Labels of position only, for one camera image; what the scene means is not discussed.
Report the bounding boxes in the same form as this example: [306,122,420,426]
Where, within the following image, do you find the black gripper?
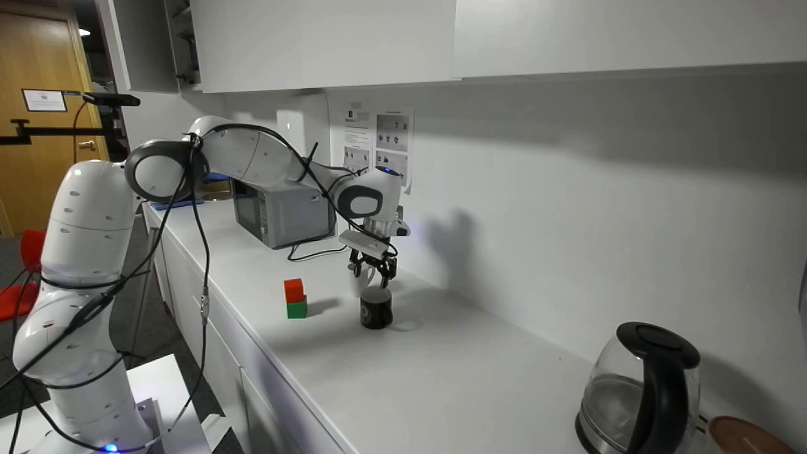
[349,248,398,292]

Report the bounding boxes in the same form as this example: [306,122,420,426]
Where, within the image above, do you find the black mug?
[358,286,396,330]

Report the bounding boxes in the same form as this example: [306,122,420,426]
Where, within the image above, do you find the white robot base table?
[0,350,213,454]

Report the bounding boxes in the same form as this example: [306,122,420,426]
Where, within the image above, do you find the silver microwave oven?
[232,180,339,252]

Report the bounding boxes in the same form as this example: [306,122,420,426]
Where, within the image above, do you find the small instruction picture sheet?
[373,112,413,154]
[373,149,412,183]

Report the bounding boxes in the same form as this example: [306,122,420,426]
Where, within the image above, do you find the large instruction sheet with logo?
[341,103,376,175]

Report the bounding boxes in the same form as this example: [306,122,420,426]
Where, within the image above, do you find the white paper towel dispenser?
[276,108,310,158]

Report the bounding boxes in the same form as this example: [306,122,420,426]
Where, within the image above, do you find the white base cabinet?
[149,210,357,454]

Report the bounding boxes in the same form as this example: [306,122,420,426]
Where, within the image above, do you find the red chair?
[0,230,46,323]

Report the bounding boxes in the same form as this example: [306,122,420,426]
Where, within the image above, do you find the white door sign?
[21,88,68,113]

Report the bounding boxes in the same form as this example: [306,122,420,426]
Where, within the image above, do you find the round wooden coaster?
[710,414,798,454]

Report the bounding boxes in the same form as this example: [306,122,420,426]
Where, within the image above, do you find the person in red jacket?
[0,8,112,238]

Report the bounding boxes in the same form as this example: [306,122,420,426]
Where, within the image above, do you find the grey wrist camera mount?
[339,228,398,257]

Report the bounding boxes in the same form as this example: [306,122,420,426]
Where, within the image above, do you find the black microwave power cable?
[286,238,350,265]

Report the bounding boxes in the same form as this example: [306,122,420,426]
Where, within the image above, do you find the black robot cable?
[0,122,398,454]

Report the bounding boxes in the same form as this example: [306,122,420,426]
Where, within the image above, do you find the white upper wall cabinet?
[97,0,807,95]

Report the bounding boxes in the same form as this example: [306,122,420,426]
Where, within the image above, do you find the glass kettle black handle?
[576,320,703,454]

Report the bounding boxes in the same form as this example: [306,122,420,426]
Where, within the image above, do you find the black camera on stand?
[0,88,145,162]

